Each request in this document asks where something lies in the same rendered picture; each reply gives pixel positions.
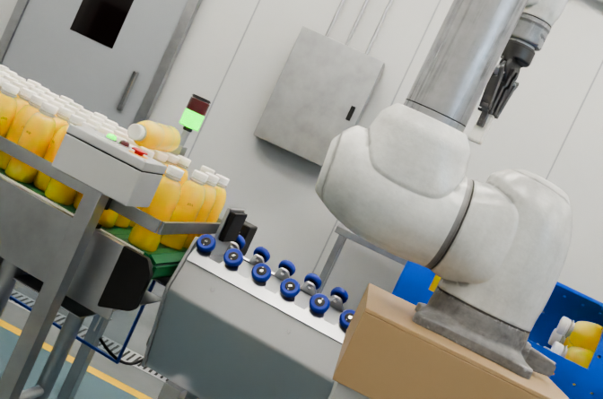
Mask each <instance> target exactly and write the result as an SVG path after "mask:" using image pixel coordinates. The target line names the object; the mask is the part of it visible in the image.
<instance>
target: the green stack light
mask: <svg viewBox="0 0 603 399"><path fill-rule="evenodd" d="M204 118H205V117H204V116H202V115H199V114H197V113H196V112H194V111H192V110H190V109H187V108H185V110H184V112H183V115H182V118H181V120H180V121H179V122H180V123H181V124H182V125H184V126H186V127H189V128H191V129H193V130H196V131H198V130H199V128H200V126H201V124H202V122H203V120H204Z"/></svg>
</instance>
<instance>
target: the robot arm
mask: <svg viewBox="0 0 603 399"><path fill-rule="evenodd" d="M567 2H568V0H453V2H452V5H451V7H450V9H449V11H448V13H447V15H446V17H445V19H444V21H443V23H442V25H441V27H440V30H439V32H438V34H437V36H436V38H435V40H434V42H433V44H432V46H431V48H430V50H429V52H428V54H427V57H426V59H425V60H424V63H423V65H422V67H421V69H420V71H419V73H418V75H417V76H416V78H415V81H414V84H413V86H412V88H411V90H410V92H409V93H408V95H407V97H406V100H405V102H404V104H403V105H402V104H399V103H396V104H394V105H392V106H389V107H387V108H385V109H383V110H382V111H381V112H380V113H379V115H378V116H377V117H376V118H375V120H374V121H373V122H372V123H371V125H370V126H369V128H368V129H366V128H364V127H361V126H353V127H350V128H348V129H346V130H344V131H343V132H342V133H341V134H339V135H338V136H336V137H335V138H334V139H333V140H332V141H331V144H330V146H329V148H328V153H327V156H326V159H325V160H324V163H323V166H322V169H321V172H320V174H319V178H318V181H317V184H316V186H315V191H316V193H317V194H318V196H319V198H320V200H321V201H322V202H323V204H324V205H325V206H326V207H327V208H328V210H329V211H330V212H331V213H332V214H333V215H334V216H335V217H336V218H337V219H338V220H339V221H340V222H341V223H342V224H343V225H344V226H345V227H347V228H348V229H349V230H350V231H352V232H353V233H354V234H355V235H357V236H358V237H360V238H362V239H364V240H366V241H368V242H369V243H371V244H373V245H374V246H376V247H379V248H381V249H383V250H385V251H387V252H389V253H391V254H392V255H394V256H398V257H401V258H403V259H405V260H407V261H410V262H413V263H416V264H419V265H421V266H423V267H426V268H428V269H430V270H431V271H432V272H434V273H435V274H436V275H438V276H439V277H441V279H440V281H439V284H438V286H437V288H436V289H435V291H434V293H433V295H432V296H431V297H430V299H429V301H428V303H427V304H424V303H421V302H418V303H417V305H416V307H415V311H416V312H415V315H414V317H413V319H412V321H413V322H415V323H416V324H418V325H420V326H421V327H424V328H426V329H428V330H430V331H432V332H434V333H437V334H439V335H441V336H443V337H445V338H447V339H449V340H451V341H453V342H455V343H457V344H459V345H461V346H463V347H465V348H467V349H469V350H470V351H472V352H474V353H476V354H478V355H480V356H482V357H484V358H486V359H488V360H490V361H492V362H494V363H496V364H498V365H500V366H502V367H504V368H506V369H508V370H509V371H511V372H513V373H515V374H517V375H519V376H521V377H524V378H526V379H530V377H531V375H532V373H533V371H534V372H537V373H539V374H542V375H545V376H548V377H550V376H552V375H553V374H554V372H555V369H556V366H555V362H554V361H552V360H550V359H549V358H548V357H547V356H545V355H544V354H542V353H541V352H539V351H537V350H536V349H534V348H533V347H531V344H530V343H529V342H527V340H528V338H529V334H530V332H531V330H532V328H533V326H534V324H535V323H536V321H537V319H538V317H539V316H540V314H541V312H542V311H543V309H544V307H545V305H546V304H547V302H548V300H549V298H550V296H551V294H552V292H553V290H554V287H555V285H556V283H557V280H558V278H559V276H560V273H561V271H562V269H563V267H564V262H565V260H566V257H567V254H568V250H569V246H570V242H571V237H572V208H571V206H570V201H569V197H568V195H567V194H566V193H565V192H564V191H563V190H562V189H560V188H559V187H558V186H556V185H554V184H553V183H551V182H549V181H547V180H546V179H544V178H542V177H540V176H538V175H536V174H534V173H532V172H529V171H527V170H525V169H503V170H499V171H497V172H495V173H492V174H491V175H490V176H489V178H488V179H487V180H486V182H481V181H476V180H473V179H470V178H467V177H465V174H466V170H467V165H468V158H469V155H470V148H469V143H468V140H469V141H471V142H473V143H477V144H480V145H481V144H482V142H483V141H484V139H485V136H486V134H487V131H488V129H489V127H490V125H491V124H492V122H493V120H494V118H496V119H498V118H499V116H500V115H501V113H502V111H503V109H504V107H505V106H506V104H507V102H508V101H509V99H510V97H511V95H512V94H513V93H514V91H515V90H516V89H517V88H518V86H519V83H518V82H516V80H517V78H518V76H519V73H520V69H521V68H522V67H529V66H530V64H531V62H532V60H533V57H534V55H535V54H536V53H535V51H539V50H540V49H541V48H542V47H543V45H544V43H545V40H546V37H547V35H548V34H549V32H550V30H551V28H552V26H553V25H554V23H555V22H556V21H557V20H558V19H559V17H560V16H561V14H562V12H563V10H564V8H565V7H566V4H567ZM500 58H501V61H500V63H499V65H498V64H497V63H498V61H499V59H500ZM484 90H485V91H484ZM483 91H484V94H483V96H482V99H481V101H480V104H479V107H478V108H477V110H479V111H481V112H480V114H479V116H478V118H477V120H476V122H475V125H474V127H473V129H472V131H471V133H470V135H469V137H468V138H467V135H466V134H463V132H464V130H465V128H466V126H467V124H468V121H469V119H470V118H471V116H472V114H473V112H474V110H475V108H476V105H477V103H478V101H479V99H480V97H481V95H482V93H483ZM480 107H482V108H480Z"/></svg>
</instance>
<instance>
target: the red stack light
mask: <svg viewBox="0 0 603 399"><path fill-rule="evenodd" d="M209 107H210V104H207V103H205V102H203V101H202V100H198V99H196V98H194V97H192V96H191V97H190V100H189V101H188V104H187V106H186V108H187V109H190V110H192V111H194V112H196V113H197V114H199V115H202V116H204V117H205V115H206V112H207V110H208V108H209Z"/></svg>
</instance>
